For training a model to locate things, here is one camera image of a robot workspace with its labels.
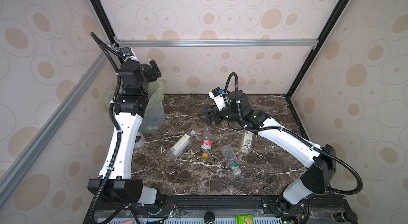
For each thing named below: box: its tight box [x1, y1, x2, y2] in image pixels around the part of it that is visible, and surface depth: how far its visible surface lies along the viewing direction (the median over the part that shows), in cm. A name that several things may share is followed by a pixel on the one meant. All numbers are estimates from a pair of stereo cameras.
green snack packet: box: [235, 214, 254, 224], surface depth 70 cm
